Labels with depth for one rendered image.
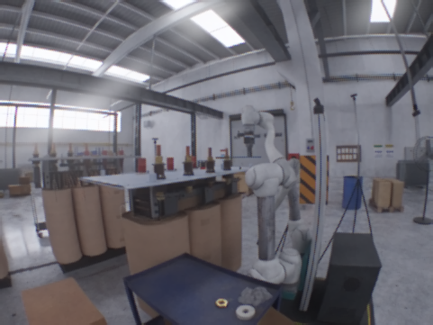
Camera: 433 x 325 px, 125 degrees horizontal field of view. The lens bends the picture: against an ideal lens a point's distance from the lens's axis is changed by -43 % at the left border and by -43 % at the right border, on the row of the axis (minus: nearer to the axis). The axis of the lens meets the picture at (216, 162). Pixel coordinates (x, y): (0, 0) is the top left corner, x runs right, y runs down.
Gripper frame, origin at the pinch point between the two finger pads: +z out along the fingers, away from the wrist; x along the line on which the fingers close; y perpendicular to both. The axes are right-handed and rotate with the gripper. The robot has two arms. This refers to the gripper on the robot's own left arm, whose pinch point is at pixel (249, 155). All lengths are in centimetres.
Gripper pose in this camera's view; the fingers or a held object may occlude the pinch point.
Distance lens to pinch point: 150.6
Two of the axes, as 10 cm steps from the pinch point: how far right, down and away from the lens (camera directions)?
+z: 0.2, 10.0, 0.2
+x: 4.4, -0.3, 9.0
